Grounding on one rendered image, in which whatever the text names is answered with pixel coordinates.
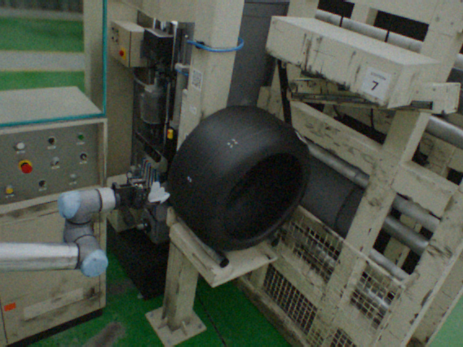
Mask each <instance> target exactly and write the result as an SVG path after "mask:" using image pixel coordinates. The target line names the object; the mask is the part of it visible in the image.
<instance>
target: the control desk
mask: <svg viewBox="0 0 463 347"><path fill-rule="evenodd" d="M107 135H108V118H107V117H106V116H95V117H88V118H81V119H73V120H66V121H52V122H44V123H37V124H29V125H15V126H8V127H0V242H54V243H63V242H64V238H63V234H64V226H65V218H63V217H61V216H60V212H59V209H58V199H59V196H60V195H61V194H62V193H65V192H71V191H84V190H90V189H98V188H105V187H107ZM90 229H91V230H92V232H93V234H94V236H95V238H96V239H97V241H98V243H99V246H100V247H101V248H102V250H103V251H104V255H105V256H106V212H105V213H94V214H91V221H90ZM13 303H15V306H16V309H13V310H9V311H7V312H5V310H4V306H6V305H10V304H13ZM105 306H106V302H105V271H104V272H103V273H102V274H100V275H99V276H97V277H94V278H89V277H87V276H85V275H84V274H83V273H82V272H81V270H51V271H28V272H6V273H0V347H25V346H27V345H31V344H32V343H35V342H37V341H40V340H45V339H46V338H49V337H51V336H54V335H57V334H59V333H61V332H65V331H67V330H68V329H71V328H73V327H76V326H79V325H81V324H83V323H86V322H89V321H91V320H93V319H95V318H98V317H101V316H103V308H104V307H105Z"/></svg>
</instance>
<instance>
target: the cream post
mask: <svg viewBox="0 0 463 347"><path fill-rule="evenodd" d="M243 5H244V0H198V1H197V7H196V21H195V28H194V36H193V41H194V42H195V41H203V42H204V46H207V47H209V48H212V49H227V48H232V47H236V44H237V39H238V34H239V29H240V20H241V15H242V10H243ZM235 53H236V51H228V52H211V51H207V50H205V49H197V48H195V45H193V44H192V57H191V64H190V71H189V78H188V86H187V100H186V107H185V114H184V122H183V135H182V142H183V140H184V135H185V132H186V133H187V134H189V133H190V132H191V131H192V130H193V129H194V128H195V127H196V126H197V125H198V124H199V123H200V122H202V121H203V120H204V119H205V118H206V117H208V116H210V115H211V114H213V113H215V112H216V111H218V110H221V109H223V108H225V107H226V106H227V97H228V92H229V87H230V82H231V77H232V68H233V63H234V58H235ZM192 67H194V68H195V69H197V70H198V71H200V72H202V73H203V75H202V82H201V91H199V90H198V89H196V88H195V87H193V86H191V79H192ZM190 104H191V105H192V106H194V107H195V108H196V115H195V114H194V113H192V112H191V111H189V108H190ZM198 272H199V271H198V270H197V269H196V268H195V266H194V265H193V264H192V263H191V262H190V261H189V260H188V259H187V257H186V256H185V255H184V254H183V252H182V251H181V250H180V249H179V248H178V246H177V245H176V244H175V243H174V241H173V240H172V239H170V250H169V257H168V265H167V271H166V279H165V294H164V300H163V307H162V315H161V318H162V319H164V318H167V323H166V326H167V327H168V328H169V329H170V331H171V332H175V331H177V330H178V329H180V328H181V324H182V321H184V324H185V326H187V325H188V324H189V323H190V320H191V315H192V306H193V301H194V296H195V291H196V282H197V277H198Z"/></svg>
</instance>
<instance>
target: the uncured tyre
mask: <svg viewBox="0 0 463 347"><path fill-rule="evenodd" d="M216 115H217V116H218V117H220V118H221V119H223V121H222V120H221V119H219V118H218V117H216ZM224 121H226V123H225V122H224ZM296 131H297V130H296V129H295V128H294V127H292V126H291V125H289V124H288V123H286V122H284V121H282V120H281V119H280V118H278V117H276V116H274V115H272V114H271V113H269V112H268V111H266V110H264V109H262V108H259V107H255V106H250V105H234V106H230V107H227V108H223V109H221V110H218V111H216V112H215V113H213V114H211V115H210V116H208V117H206V118H205V119H204V120H203V121H202V122H200V123H199V124H198V125H197V126H196V127H195V128H194V129H193V130H192V131H191V132H190V133H189V134H188V136H187V137H186V138H185V139H184V140H183V142H182V143H181V145H180V146H179V149H178V150H177V152H176V153H175V156H174V159H173V161H172V163H171V166H170V171H169V175H168V182H167V189H168V193H169V198H170V203H171V205H172V207H173V210H174V211H175V213H176V214H177V215H178V217H179V218H180V219H181V220H182V221H183V222H184V223H185V225H186V226H187V227H188V228H189V229H190V230H191V231H192V232H193V233H194V235H195V236H196V237H197V238H198V239H199V240H200V241H201V242H202V243H203V244H205V245H207V246H209V247H211V248H213V249H215V250H218V251H222V252H232V251H238V250H244V249H247V248H252V247H253V246H255V245H258V244H260V243H261V242H263V241H264V240H266V239H268V238H269V237H271V236H272V235H274V234H275V233H276V232H277V231H278V230H279V229H280V228H281V227H282V226H283V225H284V224H285V223H286V222H287V221H288V220H289V218H290V217H291V216H292V214H293V213H294V211H295V210H296V208H297V207H298V206H299V204H300V202H301V200H302V197H303V196H304V194H305V192H306V188H307V186H308V182H309V179H310V175H311V157H310V150H309V147H308V145H307V144H306V143H304V142H303V141H302V140H301V139H300V138H299V137H298V135H297V133H296ZM297 132H298V131H297ZM298 133H299V132H298ZM233 138H235V139H236V140H237V141H238V142H239V143H238V144H236V145H235V146H234V147H233V148H232V149H230V148H229V147H228V146H227V145H225V144H227V143H228V142H229V141H230V140H231V139H233ZM188 175H190V176H191V177H192V182H191V184H190V183H189V182H188V181H187V180H186V179H187V176H188ZM244 175H245V176H244ZM241 179H242V180H241ZM240 180H241V181H240ZM238 182H239V183H238ZM237 183H238V184H237Z"/></svg>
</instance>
